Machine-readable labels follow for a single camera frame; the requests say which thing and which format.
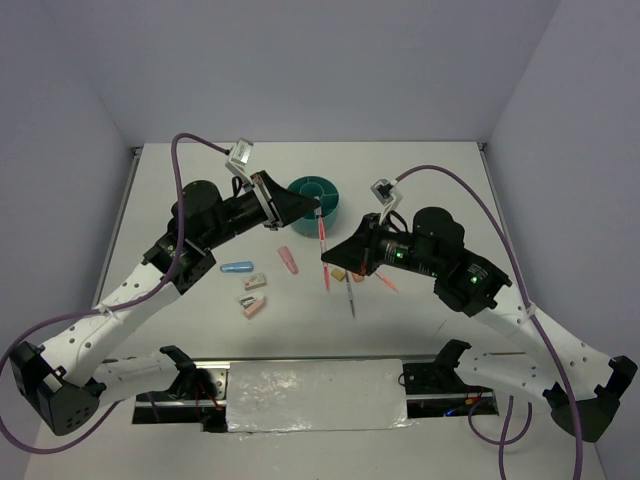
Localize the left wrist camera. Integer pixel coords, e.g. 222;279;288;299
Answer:
225;138;254;176

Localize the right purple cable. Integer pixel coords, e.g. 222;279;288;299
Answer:
392;165;586;480

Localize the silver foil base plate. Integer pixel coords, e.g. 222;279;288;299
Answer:
226;359;409;433

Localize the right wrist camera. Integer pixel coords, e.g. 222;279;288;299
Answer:
370;179;403;223

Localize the red highlighter pen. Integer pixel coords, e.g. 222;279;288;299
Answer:
315;207;331;292

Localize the yellow eraser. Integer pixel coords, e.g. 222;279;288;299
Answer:
331;268;346;281

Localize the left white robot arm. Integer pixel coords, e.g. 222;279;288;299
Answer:
9;171;319;436

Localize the pink translucent case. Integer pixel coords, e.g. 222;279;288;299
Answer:
278;246;299;275

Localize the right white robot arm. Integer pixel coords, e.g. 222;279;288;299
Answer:
322;207;638;443

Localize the orange red thin pen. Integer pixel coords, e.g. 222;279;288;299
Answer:
375;272;400;294

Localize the purple cable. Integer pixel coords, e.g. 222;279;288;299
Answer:
392;165;586;480
0;132;232;455

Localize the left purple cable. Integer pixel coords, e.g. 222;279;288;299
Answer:
0;132;232;455

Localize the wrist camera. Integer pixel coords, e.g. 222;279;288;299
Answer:
370;179;403;223
225;138;254;176

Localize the blue translucent stapler case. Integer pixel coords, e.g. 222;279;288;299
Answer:
220;261;254;273

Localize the purple thin pen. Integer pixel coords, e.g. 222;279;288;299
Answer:
345;270;356;319

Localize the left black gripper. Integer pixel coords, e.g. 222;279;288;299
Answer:
202;170;320;250

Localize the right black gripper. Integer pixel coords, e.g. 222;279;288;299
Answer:
321;211;440;276

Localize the teal round divided organizer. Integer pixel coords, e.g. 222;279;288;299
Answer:
287;175;343;238

